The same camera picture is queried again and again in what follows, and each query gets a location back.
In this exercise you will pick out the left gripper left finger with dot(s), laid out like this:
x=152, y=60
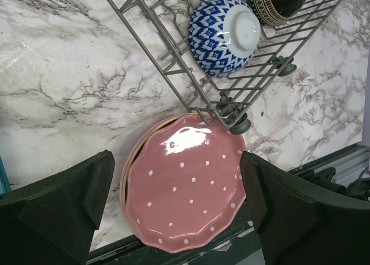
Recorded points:
x=53, y=220

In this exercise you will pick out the red blue patterned bowl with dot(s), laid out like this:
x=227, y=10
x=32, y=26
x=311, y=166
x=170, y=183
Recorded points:
x=223, y=36

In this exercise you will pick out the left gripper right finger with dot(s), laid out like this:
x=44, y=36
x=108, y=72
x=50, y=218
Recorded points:
x=300, y=222

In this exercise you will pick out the brown patterned bowl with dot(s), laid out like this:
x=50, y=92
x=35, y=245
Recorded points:
x=275, y=12

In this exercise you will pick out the cream yellow round plate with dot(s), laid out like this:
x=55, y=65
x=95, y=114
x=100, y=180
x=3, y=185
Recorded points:
x=160, y=179

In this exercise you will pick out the aluminium frame rail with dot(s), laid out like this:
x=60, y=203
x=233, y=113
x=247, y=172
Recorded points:
x=348, y=166

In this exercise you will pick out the grey wire dish rack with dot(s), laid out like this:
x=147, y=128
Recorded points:
x=161, y=28

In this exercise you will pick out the pink plate under stack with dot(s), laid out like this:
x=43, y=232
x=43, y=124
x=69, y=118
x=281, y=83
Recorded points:
x=135, y=150

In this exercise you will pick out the pink polka dot plate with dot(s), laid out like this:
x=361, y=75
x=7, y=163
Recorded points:
x=219, y=194

